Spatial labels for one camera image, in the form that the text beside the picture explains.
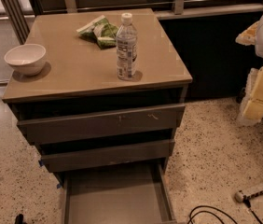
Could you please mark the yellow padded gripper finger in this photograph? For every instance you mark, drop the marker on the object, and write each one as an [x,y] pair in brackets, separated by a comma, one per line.
[251,107]
[248,36]

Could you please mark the clear plastic water bottle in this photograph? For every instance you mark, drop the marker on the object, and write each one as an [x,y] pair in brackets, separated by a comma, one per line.
[126,40]

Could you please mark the grey drawer cabinet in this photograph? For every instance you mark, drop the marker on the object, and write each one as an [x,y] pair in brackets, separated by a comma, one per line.
[79,78]

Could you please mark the open bottom grey drawer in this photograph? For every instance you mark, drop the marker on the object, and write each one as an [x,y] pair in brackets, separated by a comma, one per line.
[131,193]

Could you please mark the middle grey drawer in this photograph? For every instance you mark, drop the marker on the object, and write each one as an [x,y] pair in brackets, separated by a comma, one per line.
[97,157]

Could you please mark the top grey drawer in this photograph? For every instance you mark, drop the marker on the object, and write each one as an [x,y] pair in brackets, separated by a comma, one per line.
[102,124]

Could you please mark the white power strip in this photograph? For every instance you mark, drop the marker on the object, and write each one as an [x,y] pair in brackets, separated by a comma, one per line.
[249,193]

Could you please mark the green snack bag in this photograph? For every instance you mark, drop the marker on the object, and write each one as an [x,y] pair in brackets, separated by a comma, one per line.
[101,31]

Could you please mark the white ceramic bowl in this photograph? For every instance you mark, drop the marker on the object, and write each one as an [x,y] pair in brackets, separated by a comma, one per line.
[27,59]

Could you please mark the black object on floor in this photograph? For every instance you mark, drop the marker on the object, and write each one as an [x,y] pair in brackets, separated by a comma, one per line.
[19,219]

